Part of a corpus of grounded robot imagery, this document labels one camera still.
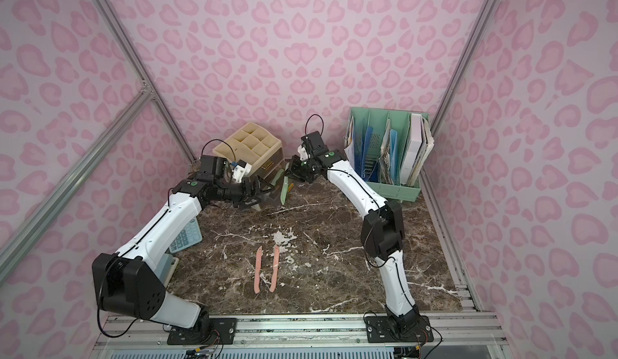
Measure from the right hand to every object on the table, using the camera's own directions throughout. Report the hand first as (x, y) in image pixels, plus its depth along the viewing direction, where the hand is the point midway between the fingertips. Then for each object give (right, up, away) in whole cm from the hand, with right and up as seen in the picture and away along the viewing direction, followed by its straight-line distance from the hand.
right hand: (282, 173), depth 86 cm
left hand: (-3, -6, -8) cm, 10 cm away
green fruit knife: (-5, -2, +14) cm, 15 cm away
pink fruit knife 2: (-2, -34, -1) cm, 34 cm away
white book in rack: (+52, +10, +6) cm, 53 cm away
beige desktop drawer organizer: (-9, +10, +4) cm, 14 cm away
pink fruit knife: (-8, -37, -4) cm, 38 cm away
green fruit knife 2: (+1, -6, -2) cm, 7 cm away
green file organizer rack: (+42, +9, +30) cm, 52 cm away
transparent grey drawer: (-3, -10, +1) cm, 10 cm away
